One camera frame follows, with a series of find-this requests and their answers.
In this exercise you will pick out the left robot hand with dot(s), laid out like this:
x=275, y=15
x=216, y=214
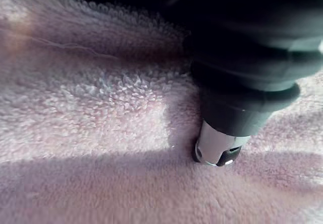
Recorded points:
x=242, y=57

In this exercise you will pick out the pink terry towel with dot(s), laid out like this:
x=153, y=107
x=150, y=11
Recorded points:
x=101, y=123

